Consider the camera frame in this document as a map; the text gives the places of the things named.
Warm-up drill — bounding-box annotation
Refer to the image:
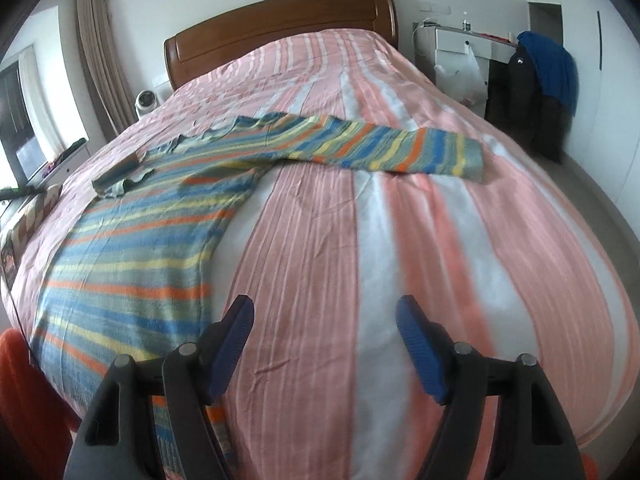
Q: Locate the striped knit sweater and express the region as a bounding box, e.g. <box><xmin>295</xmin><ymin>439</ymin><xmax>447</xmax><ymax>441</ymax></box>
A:
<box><xmin>32</xmin><ymin>113</ymin><xmax>492</xmax><ymax>479</ymax></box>

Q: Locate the chevron patterned pillow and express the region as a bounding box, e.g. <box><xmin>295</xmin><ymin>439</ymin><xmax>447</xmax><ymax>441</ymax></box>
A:
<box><xmin>1</xmin><ymin>184</ymin><xmax>62</xmax><ymax>287</ymax></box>

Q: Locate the white window ledge cabinet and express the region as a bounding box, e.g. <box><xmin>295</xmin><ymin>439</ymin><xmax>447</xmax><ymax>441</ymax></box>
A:
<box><xmin>30</xmin><ymin>138</ymin><xmax>90</xmax><ymax>186</ymax></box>

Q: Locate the orange fuzzy garment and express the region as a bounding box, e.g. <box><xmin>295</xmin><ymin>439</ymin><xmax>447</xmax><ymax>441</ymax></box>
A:
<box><xmin>1</xmin><ymin>328</ymin><xmax>80</xmax><ymax>479</ymax></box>

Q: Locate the beige curtain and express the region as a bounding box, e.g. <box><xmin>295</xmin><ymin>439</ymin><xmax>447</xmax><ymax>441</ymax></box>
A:
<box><xmin>76</xmin><ymin>0</ymin><xmax>137</xmax><ymax>138</ymax></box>

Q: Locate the pink striped bed sheet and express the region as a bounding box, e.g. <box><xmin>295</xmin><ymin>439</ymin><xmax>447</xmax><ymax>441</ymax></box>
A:
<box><xmin>1</xmin><ymin>29</ymin><xmax>639</xmax><ymax>479</ymax></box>

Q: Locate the brown wooden headboard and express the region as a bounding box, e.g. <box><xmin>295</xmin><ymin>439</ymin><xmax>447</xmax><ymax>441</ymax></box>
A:
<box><xmin>164</xmin><ymin>0</ymin><xmax>399</xmax><ymax>90</ymax></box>

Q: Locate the white plastic bag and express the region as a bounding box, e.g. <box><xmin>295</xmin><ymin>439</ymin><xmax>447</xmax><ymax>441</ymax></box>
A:
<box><xmin>434</xmin><ymin>44</ymin><xmax>488</xmax><ymax>106</ymax></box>

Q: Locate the blue cloth on chair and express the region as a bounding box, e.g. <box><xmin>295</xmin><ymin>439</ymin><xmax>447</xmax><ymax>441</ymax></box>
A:
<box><xmin>518</xmin><ymin>30</ymin><xmax>578</xmax><ymax>115</ymax></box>

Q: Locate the white desk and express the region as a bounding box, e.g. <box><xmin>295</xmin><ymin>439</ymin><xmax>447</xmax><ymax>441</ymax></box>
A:
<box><xmin>412</xmin><ymin>22</ymin><xmax>516</xmax><ymax>115</ymax></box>

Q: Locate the white round camera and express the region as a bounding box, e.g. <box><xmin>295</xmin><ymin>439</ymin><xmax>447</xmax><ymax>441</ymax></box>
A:
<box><xmin>134</xmin><ymin>90</ymin><xmax>160</xmax><ymax>119</ymax></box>

